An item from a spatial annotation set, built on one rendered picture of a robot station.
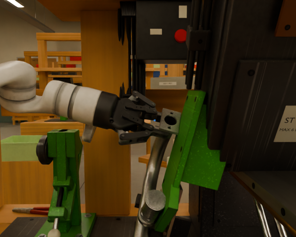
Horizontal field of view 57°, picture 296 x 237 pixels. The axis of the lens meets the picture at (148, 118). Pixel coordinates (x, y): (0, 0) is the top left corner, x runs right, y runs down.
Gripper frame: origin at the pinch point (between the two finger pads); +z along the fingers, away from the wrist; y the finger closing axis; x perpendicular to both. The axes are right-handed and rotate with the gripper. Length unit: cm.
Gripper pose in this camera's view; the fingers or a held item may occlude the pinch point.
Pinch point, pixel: (163, 125)
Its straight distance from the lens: 57.5
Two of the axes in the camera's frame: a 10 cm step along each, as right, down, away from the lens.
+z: 9.7, 2.5, 0.4
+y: 1.7, -7.6, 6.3
